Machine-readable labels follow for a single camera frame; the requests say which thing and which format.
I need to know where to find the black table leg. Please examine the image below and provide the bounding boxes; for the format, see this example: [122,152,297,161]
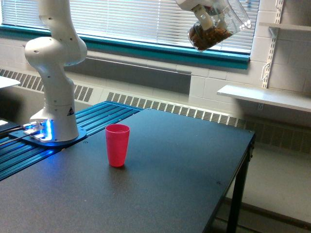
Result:
[226,135,256,233]

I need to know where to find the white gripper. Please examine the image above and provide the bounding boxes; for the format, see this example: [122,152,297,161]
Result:
[175,0,213,30]

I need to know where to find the clear cup with brown pellets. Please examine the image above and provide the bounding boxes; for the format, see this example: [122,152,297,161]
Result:
[188,0,251,51]

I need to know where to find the pink plastic cup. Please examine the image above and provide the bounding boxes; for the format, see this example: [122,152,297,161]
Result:
[105,124,130,167]

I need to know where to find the white board at left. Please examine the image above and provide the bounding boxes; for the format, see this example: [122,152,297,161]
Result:
[0,76,20,89]

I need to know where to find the black cables at base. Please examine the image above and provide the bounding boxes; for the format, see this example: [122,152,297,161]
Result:
[0,123,32,146]

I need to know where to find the blue slotted mounting plate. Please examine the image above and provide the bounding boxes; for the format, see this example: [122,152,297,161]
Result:
[0,101,142,180]

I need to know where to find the white lower wall shelf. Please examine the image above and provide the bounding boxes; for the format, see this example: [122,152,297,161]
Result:
[217,84,311,112]

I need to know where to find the white shelf bracket rail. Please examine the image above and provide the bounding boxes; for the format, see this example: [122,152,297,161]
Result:
[260,0,284,89]

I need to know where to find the white window blinds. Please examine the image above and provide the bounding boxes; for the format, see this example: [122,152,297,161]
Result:
[0,0,259,53]

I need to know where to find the white upper wall shelf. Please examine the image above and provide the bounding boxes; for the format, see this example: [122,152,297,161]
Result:
[259,22,311,32]

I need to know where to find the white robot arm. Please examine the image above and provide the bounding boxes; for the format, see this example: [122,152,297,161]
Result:
[25,0,87,145]

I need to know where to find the white baseboard heater vent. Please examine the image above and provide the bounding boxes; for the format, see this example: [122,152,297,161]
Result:
[0,68,311,154]

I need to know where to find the white wall shelf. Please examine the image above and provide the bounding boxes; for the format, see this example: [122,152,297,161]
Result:
[259,22,311,32]
[217,84,311,112]

